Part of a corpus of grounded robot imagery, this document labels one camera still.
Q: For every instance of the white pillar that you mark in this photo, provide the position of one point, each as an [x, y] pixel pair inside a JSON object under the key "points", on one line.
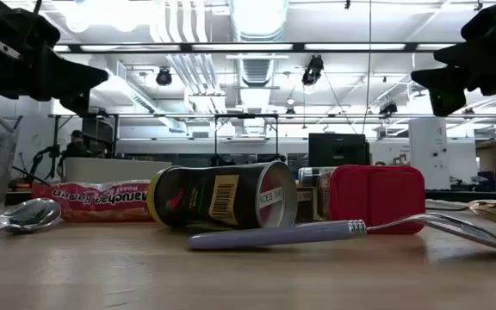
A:
{"points": [[429, 150]]}

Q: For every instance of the black monitor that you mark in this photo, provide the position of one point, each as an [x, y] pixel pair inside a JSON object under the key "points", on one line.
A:
{"points": [[338, 150]]}

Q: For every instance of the black aluminium table frame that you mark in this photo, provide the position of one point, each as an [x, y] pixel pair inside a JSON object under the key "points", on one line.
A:
{"points": [[15, 198]]}

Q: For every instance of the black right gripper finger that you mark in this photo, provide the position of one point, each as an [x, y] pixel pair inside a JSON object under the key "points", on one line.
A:
{"points": [[489, 64], [446, 90]]}

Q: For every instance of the black background robot arm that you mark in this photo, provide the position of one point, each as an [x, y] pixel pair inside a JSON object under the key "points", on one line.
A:
{"points": [[54, 151]]}

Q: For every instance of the black spice can yellow lid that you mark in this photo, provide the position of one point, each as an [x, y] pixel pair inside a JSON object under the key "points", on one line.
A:
{"points": [[213, 196]]}

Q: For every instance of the glass spice jar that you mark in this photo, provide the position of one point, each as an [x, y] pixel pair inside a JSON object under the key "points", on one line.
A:
{"points": [[310, 176]]}

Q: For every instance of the black ceiling camera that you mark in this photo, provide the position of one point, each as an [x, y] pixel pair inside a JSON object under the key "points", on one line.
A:
{"points": [[313, 69]]}

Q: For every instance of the plain silver spoon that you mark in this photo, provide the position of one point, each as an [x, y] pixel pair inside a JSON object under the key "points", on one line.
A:
{"points": [[28, 215]]}

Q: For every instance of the red ramen noodle packet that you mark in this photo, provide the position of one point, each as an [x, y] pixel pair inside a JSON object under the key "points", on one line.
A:
{"points": [[93, 200]]}

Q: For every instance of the silver ventilation duct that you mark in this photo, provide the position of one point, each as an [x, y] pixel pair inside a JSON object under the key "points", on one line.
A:
{"points": [[256, 26]]}

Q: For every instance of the black ceiling spotlight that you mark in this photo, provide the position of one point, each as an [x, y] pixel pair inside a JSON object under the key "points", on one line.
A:
{"points": [[388, 108], [164, 77]]}

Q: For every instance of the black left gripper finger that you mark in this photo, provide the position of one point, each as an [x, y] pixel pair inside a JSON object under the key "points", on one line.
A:
{"points": [[71, 82], [7, 73]]}

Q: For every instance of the person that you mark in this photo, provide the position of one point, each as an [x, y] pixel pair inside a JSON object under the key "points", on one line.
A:
{"points": [[76, 150]]}

